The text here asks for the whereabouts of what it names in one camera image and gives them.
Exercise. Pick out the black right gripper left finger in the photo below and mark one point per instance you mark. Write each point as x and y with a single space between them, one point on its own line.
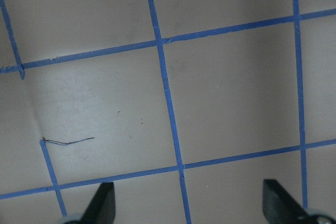
102 207

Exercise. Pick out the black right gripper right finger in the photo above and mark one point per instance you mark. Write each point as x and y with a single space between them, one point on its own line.
279 207

